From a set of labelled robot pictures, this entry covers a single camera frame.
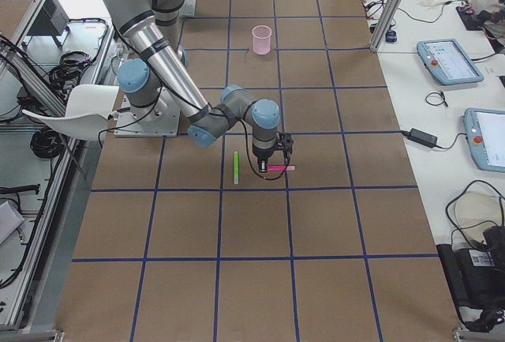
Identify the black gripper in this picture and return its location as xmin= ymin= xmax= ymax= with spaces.
xmin=252 ymin=146 xmax=274 ymax=172

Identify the pink marker pen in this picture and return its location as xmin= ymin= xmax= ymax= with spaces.
xmin=267 ymin=165 xmax=296 ymax=172

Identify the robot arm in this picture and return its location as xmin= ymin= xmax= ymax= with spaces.
xmin=106 ymin=0 xmax=286 ymax=172

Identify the pink mesh cup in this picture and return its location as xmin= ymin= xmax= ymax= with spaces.
xmin=252 ymin=25 xmax=272 ymax=55

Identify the green marker pen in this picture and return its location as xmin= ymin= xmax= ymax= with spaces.
xmin=233 ymin=151 xmax=240 ymax=185

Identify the black power adapter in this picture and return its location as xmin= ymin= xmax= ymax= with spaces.
xmin=400 ymin=128 xmax=437 ymax=148

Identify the far blue teach pendant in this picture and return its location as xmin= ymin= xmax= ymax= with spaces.
xmin=417 ymin=39 xmax=484 ymax=85

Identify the blue teach pendant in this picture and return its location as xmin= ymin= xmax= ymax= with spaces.
xmin=463 ymin=108 xmax=504 ymax=173
xmin=417 ymin=39 xmax=484 ymax=85

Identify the near blue teach pendant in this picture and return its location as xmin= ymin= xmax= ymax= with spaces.
xmin=463 ymin=108 xmax=504 ymax=173

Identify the black box device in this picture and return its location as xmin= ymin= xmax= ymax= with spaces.
xmin=436 ymin=226 xmax=504 ymax=333

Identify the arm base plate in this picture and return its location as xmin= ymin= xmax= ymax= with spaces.
xmin=179 ymin=0 xmax=196 ymax=18
xmin=114 ymin=87 xmax=180 ymax=137

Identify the small black coiled cable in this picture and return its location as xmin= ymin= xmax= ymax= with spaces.
xmin=425 ymin=89 xmax=449 ymax=108

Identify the aluminium frame post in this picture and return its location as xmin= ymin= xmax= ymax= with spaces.
xmin=370 ymin=0 xmax=401 ymax=53

